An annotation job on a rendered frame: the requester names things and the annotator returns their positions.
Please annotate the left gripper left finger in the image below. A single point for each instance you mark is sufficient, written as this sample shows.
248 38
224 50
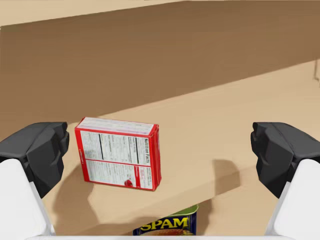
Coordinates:
30 155

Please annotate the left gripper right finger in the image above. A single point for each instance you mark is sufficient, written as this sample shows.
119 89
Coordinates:
287 155

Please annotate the small red and white carton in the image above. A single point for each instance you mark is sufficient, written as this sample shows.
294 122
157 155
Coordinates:
117 155

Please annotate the green and blue rectangular can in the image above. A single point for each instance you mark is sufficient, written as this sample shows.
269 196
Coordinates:
167 223

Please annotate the pale wooden shelf unit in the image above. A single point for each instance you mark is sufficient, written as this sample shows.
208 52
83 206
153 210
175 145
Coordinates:
175 62

